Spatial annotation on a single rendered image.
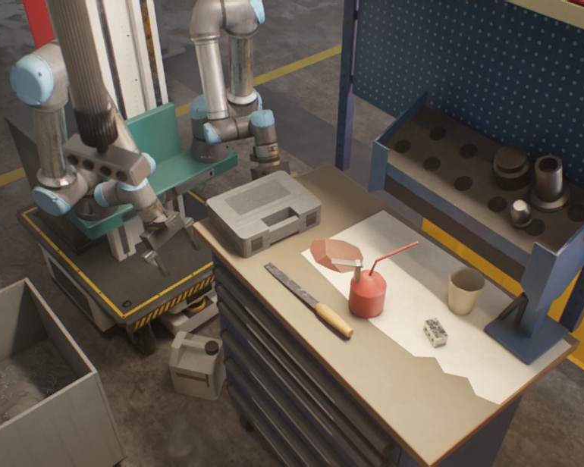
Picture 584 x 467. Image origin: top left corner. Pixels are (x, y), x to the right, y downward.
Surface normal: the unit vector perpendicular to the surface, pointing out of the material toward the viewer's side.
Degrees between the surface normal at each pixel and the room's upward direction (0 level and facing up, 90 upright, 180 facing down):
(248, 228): 0
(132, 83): 90
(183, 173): 0
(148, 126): 90
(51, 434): 90
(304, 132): 0
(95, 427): 90
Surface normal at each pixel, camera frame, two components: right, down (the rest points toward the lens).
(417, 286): 0.00, -0.75
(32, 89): -0.35, 0.52
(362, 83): -0.80, 0.40
